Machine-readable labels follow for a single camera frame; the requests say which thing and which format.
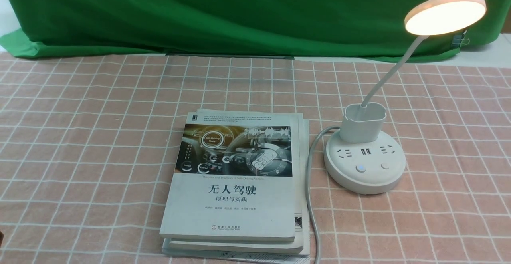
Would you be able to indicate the pink checked tablecloth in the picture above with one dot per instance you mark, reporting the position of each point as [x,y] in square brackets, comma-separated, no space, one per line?
[88,146]

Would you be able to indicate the blue binder clip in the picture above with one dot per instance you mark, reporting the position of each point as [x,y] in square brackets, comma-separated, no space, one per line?
[460,40]

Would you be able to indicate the middle white book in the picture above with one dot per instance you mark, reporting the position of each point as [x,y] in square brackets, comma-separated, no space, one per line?
[300,216]

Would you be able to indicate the white desk lamp with sockets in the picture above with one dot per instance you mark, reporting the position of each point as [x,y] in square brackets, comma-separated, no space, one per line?
[359,155]

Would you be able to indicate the green backdrop cloth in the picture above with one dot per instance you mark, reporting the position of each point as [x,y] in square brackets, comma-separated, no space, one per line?
[372,29]

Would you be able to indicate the bottom white book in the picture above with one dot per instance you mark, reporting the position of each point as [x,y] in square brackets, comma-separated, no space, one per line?
[306,200]

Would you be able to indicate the white book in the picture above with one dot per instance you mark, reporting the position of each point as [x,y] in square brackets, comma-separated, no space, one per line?
[300,216]
[306,200]

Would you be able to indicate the top book self-driving cover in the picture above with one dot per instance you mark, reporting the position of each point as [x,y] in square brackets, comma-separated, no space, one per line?
[235,200]

